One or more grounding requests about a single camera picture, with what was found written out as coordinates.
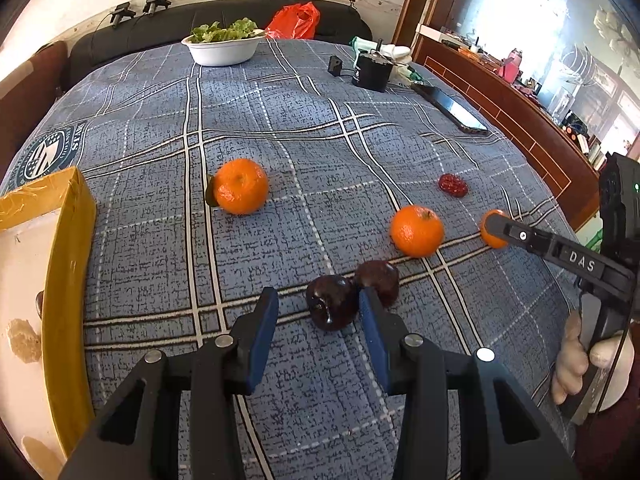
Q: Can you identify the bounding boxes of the red jujube date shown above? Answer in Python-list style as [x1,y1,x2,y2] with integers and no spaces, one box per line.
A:
[438,174,469,198]

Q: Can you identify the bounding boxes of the dark red apple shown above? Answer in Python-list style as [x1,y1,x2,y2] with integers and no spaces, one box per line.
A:
[354,260,400,308]
[305,274,359,332]

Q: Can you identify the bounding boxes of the dark red apple front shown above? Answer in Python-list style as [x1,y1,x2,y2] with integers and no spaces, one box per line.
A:
[305,274,359,332]

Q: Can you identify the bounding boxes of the orange tangerine with leaf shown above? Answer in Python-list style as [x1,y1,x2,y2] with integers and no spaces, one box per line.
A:
[205,158,269,216]

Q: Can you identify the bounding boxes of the right hand white glove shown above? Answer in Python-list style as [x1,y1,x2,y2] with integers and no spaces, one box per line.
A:
[550,311,634,410]

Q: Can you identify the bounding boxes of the brown wooden cabinet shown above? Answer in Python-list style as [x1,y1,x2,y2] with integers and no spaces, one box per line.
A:
[393,0,599,231]

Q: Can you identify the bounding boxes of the beige cake piece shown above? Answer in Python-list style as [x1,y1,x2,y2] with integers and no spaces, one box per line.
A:
[6,318,41,364]

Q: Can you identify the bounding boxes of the black smartphone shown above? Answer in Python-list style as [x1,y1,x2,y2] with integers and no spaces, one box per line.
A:
[410,84,489,134]

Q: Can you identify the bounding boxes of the dark plum in tray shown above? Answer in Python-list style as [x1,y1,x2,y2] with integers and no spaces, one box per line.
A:
[35,290,43,318]

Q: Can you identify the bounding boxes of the pink bottle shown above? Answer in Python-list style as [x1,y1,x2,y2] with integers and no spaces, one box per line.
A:
[500,49,522,84]

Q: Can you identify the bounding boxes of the yellow cardboard box tray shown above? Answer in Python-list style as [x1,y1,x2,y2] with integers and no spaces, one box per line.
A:
[1,167,96,479]

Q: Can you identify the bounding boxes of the white green cloth bag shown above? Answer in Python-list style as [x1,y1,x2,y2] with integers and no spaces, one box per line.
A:
[350,36,424,84]

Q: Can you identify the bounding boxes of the black cylindrical cup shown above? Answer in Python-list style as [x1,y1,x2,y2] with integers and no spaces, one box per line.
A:
[352,51,394,92]

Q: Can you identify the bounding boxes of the blue plaid tablecloth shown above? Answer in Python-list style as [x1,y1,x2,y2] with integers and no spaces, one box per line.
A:
[1,40,578,479]

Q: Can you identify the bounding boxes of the small black charger cube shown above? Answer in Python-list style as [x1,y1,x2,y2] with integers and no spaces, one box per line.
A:
[328,55,343,77]

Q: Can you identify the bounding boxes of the red plastic bag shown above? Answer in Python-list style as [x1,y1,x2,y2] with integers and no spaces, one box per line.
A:
[265,1,321,39]

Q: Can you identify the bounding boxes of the dark red armchair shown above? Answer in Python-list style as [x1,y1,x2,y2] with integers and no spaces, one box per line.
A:
[0,41,67,177]

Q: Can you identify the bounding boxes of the white bowl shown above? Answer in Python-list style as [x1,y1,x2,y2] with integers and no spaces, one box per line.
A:
[181,29,265,67]

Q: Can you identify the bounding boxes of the green lettuce leaves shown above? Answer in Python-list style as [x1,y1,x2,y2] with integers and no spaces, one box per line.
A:
[189,18,258,44]

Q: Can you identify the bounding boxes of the black leather sofa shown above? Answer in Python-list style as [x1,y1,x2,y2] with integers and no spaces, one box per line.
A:
[61,0,372,90]

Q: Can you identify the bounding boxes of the black clamp device left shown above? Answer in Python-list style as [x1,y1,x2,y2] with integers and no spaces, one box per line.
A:
[110,1,136,28]

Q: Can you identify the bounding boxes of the black clamp device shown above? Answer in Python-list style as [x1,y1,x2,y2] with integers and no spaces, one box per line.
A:
[110,1,136,28]
[143,0,171,15]

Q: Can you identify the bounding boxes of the black clamp device right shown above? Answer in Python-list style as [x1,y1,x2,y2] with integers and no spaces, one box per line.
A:
[143,0,171,15]

